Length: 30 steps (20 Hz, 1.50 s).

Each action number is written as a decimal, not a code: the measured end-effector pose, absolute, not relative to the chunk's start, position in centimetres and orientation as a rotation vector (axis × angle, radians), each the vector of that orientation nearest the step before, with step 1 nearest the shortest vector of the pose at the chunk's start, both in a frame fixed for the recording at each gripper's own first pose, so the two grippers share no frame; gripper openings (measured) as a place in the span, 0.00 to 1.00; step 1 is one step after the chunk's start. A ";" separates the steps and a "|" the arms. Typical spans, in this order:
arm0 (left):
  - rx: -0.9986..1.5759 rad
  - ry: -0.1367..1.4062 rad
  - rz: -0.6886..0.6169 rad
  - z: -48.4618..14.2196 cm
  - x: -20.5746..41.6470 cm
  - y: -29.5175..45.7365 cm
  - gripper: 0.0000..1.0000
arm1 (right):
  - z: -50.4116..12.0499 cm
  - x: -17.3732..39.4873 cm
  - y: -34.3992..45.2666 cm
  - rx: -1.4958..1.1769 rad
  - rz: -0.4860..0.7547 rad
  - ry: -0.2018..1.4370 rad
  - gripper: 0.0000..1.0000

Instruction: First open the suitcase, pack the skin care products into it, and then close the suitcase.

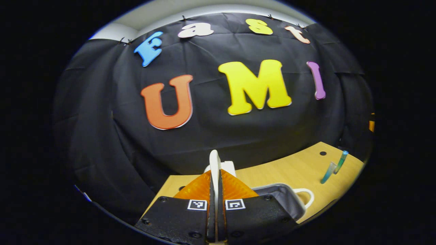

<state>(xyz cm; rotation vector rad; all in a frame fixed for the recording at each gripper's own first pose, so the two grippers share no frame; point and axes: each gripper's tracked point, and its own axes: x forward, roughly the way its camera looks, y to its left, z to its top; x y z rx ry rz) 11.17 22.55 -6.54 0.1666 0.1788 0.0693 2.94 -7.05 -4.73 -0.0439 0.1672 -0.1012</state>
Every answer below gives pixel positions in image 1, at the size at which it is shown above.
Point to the black backdrop cloth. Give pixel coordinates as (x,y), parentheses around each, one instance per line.
(211,136)

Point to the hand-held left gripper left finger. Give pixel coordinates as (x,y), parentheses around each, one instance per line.
(170,217)

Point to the white suitcase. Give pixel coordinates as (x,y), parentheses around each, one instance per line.
(282,199)

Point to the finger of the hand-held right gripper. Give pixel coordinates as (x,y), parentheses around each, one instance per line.
(371,126)

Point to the teal slim bottle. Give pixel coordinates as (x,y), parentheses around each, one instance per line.
(341,162)

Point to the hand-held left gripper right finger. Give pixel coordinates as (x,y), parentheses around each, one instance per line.
(252,217)

